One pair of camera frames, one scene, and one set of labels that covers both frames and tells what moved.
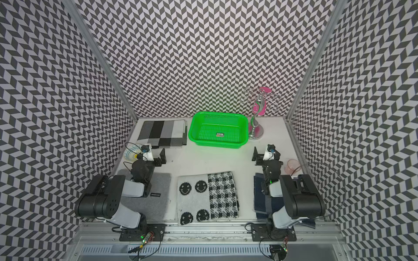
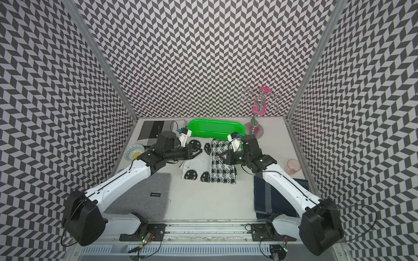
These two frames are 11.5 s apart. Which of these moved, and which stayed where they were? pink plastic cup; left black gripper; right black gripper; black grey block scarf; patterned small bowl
Moved: left black gripper; right black gripper
Stayed: patterned small bowl; black grey block scarf; pink plastic cup
